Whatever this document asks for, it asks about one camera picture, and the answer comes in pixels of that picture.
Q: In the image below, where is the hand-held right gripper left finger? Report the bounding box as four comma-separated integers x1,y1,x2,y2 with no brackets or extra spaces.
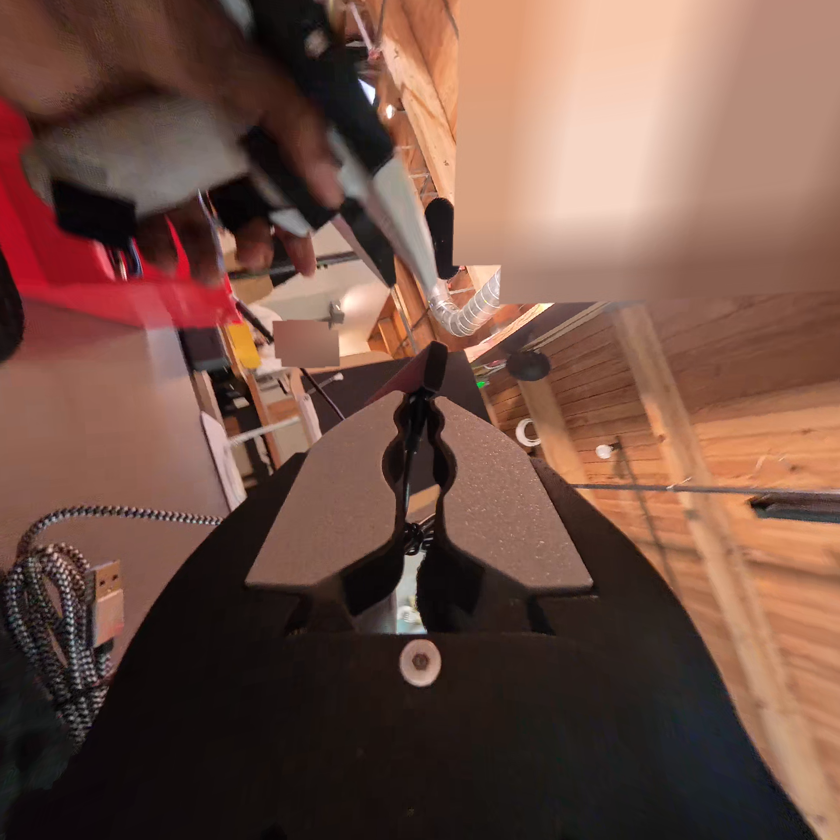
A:
245,390,413,621

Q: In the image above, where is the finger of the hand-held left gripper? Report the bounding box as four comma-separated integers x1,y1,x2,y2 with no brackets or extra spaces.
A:
327,133,399,291
366,152,443,299

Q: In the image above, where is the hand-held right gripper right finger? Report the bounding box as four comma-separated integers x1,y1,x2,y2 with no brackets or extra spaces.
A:
416,395,595,627

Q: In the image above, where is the black usb-c cable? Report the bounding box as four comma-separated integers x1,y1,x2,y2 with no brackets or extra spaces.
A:
400,340,452,559

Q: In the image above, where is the black dome fixture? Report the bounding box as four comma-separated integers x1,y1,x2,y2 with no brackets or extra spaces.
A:
504,350,551,383

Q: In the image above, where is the yellow box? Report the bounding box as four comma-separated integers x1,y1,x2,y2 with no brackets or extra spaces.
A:
225,320,258,370

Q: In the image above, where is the small black box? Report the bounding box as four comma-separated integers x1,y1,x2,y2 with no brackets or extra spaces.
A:
179,325,232,373

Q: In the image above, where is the large red box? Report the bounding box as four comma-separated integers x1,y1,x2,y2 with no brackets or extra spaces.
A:
0,98,245,330

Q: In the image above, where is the silver flexible duct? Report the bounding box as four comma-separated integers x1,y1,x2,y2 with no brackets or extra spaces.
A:
428,266,504,337

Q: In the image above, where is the black white braided usb cable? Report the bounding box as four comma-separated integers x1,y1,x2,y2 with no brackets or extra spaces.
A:
0,504,225,750

